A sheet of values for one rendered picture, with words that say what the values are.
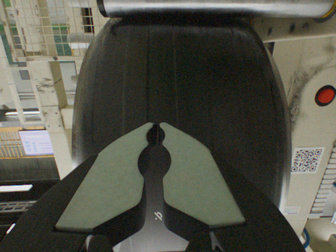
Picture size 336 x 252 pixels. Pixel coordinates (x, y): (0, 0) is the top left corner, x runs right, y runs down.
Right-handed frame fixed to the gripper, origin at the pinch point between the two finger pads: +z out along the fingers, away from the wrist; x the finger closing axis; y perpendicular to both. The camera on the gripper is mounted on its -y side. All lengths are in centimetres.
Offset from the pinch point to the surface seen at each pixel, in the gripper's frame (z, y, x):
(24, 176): 817, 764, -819
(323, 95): 24.5, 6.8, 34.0
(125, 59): 13.2, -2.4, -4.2
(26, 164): 828, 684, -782
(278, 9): 19.7, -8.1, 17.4
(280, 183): 4.7, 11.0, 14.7
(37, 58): 66, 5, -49
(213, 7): 19.5, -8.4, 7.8
